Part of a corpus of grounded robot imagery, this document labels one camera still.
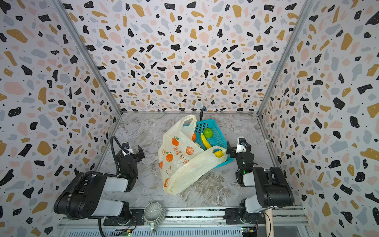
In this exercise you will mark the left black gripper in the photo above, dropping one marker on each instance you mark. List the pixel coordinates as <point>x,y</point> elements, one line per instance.
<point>135,154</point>

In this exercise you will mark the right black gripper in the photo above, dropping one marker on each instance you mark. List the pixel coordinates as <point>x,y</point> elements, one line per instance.
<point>235,151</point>

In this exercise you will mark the yellow lemon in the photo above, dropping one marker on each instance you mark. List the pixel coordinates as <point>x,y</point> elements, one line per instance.
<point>219,154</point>

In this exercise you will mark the yellow banana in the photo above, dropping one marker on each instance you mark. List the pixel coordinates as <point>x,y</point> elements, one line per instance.
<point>205,142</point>

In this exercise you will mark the green lime fruit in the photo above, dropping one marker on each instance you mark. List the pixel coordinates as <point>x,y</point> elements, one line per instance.
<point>208,133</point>

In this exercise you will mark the cream plastic bag orange print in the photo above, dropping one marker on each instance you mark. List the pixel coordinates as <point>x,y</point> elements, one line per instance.
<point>181,161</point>

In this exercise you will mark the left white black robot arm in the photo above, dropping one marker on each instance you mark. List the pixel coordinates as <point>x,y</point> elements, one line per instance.
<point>82,198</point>

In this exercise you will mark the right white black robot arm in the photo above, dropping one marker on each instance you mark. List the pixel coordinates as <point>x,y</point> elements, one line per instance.
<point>271,187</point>

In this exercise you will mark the teal plastic basket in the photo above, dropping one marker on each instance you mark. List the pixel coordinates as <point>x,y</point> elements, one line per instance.
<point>217,139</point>

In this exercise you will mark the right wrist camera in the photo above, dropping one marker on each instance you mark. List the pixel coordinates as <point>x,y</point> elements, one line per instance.
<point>241,145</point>

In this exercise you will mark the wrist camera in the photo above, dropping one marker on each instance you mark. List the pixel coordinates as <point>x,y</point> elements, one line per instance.
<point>126,148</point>
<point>241,145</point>

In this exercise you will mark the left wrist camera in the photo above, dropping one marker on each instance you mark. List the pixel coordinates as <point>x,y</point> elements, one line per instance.
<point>126,148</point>

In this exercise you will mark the beige wooden post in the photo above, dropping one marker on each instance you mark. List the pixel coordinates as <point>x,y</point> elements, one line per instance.
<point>269,223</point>

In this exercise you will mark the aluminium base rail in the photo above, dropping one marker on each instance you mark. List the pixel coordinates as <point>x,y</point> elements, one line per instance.
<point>192,222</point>

